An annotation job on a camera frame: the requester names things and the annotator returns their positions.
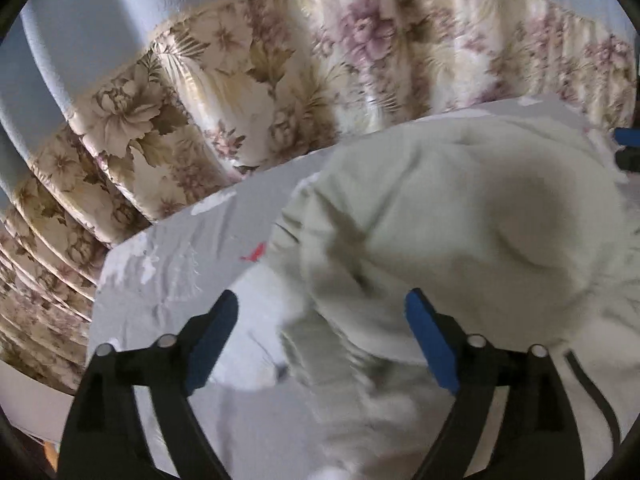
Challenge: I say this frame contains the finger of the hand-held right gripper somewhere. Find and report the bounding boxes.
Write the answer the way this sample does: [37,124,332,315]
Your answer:
[612,127,640,173]

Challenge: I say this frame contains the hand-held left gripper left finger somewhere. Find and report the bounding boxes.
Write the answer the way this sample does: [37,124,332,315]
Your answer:
[57,289,239,480]

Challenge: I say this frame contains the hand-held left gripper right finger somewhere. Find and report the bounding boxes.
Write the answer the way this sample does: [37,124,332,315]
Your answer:
[404,287,586,480]

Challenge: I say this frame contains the pale green hooded sweatshirt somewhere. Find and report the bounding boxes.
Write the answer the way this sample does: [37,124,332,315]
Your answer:
[265,112,640,480]

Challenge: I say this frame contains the white bed base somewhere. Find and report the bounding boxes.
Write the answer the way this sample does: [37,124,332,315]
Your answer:
[0,362,78,443]

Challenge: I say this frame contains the floral curtain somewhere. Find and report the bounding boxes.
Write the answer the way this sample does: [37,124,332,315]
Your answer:
[0,0,640,396]

